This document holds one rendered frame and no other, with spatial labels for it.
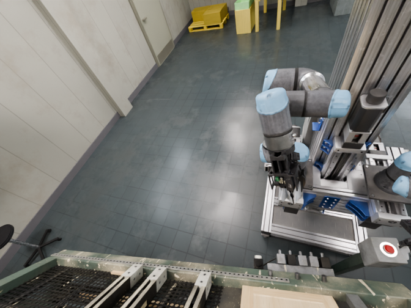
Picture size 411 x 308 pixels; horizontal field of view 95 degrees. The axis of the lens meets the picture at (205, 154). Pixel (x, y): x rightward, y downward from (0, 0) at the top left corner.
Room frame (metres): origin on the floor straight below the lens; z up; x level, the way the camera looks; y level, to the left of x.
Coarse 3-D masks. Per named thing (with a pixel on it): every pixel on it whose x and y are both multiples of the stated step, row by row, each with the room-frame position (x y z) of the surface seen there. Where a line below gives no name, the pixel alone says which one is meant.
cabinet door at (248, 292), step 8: (248, 288) 0.06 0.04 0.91; (256, 288) 0.05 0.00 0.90; (264, 288) 0.04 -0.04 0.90; (248, 296) 0.03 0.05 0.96; (256, 296) 0.02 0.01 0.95; (264, 296) 0.01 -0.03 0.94; (272, 296) -0.01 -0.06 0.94; (280, 296) -0.02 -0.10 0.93; (288, 296) -0.03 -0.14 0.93; (296, 296) -0.04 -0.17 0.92; (304, 296) -0.05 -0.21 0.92; (312, 296) -0.06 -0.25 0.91; (320, 296) -0.07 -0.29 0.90; (328, 296) -0.08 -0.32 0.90; (248, 304) 0.00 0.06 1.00; (256, 304) -0.01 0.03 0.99; (264, 304) -0.02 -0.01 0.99; (272, 304) -0.03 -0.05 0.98; (280, 304) -0.04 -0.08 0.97; (288, 304) -0.05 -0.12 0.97; (296, 304) -0.06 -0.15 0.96; (304, 304) -0.07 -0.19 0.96; (312, 304) -0.08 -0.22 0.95; (320, 304) -0.09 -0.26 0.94; (328, 304) -0.10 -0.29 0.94; (336, 304) -0.11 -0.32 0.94
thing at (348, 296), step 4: (348, 296) -0.10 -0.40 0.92; (352, 296) -0.11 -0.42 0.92; (356, 296) -0.11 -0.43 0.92; (348, 300) -0.12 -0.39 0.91; (352, 300) -0.12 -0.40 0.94; (356, 300) -0.12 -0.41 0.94; (360, 300) -0.13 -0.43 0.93; (348, 304) -0.13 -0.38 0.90; (352, 304) -0.13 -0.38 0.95; (356, 304) -0.13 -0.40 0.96; (360, 304) -0.14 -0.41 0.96; (364, 304) -0.14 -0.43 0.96
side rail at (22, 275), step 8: (40, 264) 0.58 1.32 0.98; (48, 264) 0.58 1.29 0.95; (56, 264) 0.59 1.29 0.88; (24, 272) 0.53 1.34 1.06; (32, 272) 0.53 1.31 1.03; (40, 272) 0.53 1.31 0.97; (0, 280) 0.50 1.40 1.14; (8, 280) 0.48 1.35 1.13; (16, 280) 0.48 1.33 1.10; (24, 280) 0.48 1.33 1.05; (0, 288) 0.44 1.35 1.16; (8, 288) 0.44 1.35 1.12
